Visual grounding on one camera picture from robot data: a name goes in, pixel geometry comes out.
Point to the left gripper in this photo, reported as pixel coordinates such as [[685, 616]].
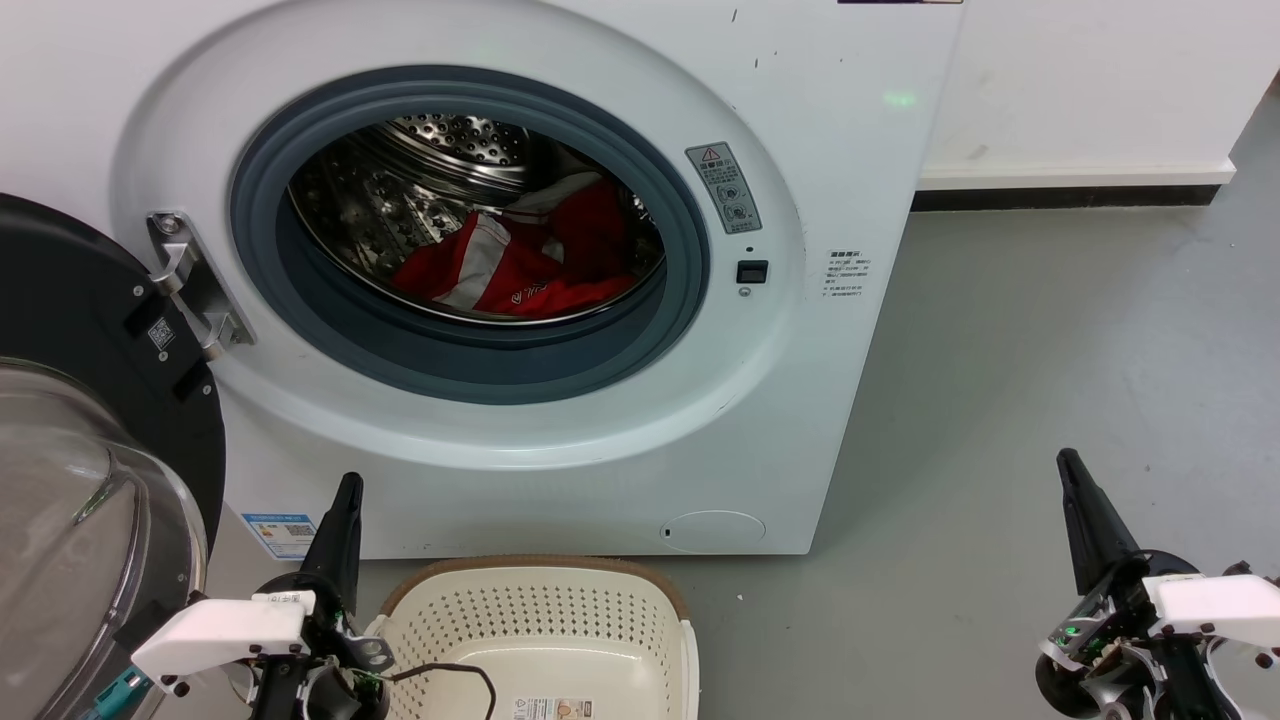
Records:
[[330, 680]]

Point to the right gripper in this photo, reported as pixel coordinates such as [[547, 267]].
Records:
[[1120, 640]]

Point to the red and white jacket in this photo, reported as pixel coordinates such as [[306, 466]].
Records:
[[520, 280]]

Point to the cream perforated laundry basket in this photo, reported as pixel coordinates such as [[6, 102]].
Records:
[[540, 620]]

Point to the printed warning label sticker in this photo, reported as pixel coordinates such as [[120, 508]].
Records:
[[550, 709]]

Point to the metal washing machine door hinge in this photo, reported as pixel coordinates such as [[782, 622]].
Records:
[[195, 285]]

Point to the stainless steel washing machine drum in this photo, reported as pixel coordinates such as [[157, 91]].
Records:
[[400, 190]]

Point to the dark round washer door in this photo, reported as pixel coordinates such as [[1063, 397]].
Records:
[[60, 290]]

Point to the blue energy label sticker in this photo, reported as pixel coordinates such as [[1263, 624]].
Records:
[[280, 535]]

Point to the grey rubber door gasket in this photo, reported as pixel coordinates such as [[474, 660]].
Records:
[[480, 370]]

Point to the QR code sticker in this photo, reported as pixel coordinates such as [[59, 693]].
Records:
[[161, 334]]

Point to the white front-load washing machine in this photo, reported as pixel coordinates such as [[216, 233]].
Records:
[[800, 400]]

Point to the small printed text sticker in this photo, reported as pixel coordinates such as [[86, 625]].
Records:
[[847, 275]]

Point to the round white filter cover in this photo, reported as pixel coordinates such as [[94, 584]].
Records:
[[712, 532]]

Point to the black door latch socket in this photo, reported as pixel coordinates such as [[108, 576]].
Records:
[[752, 271]]

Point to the grey warning sticker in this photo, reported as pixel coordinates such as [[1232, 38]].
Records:
[[725, 190]]

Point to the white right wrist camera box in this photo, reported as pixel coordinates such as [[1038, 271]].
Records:
[[1225, 605]]

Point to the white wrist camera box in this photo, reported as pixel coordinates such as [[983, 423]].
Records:
[[220, 632], [1225, 605]]

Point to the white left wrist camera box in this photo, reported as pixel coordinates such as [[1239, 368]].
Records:
[[220, 632]]

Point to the dark wall baseboard strip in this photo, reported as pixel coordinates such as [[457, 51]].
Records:
[[1070, 197]]

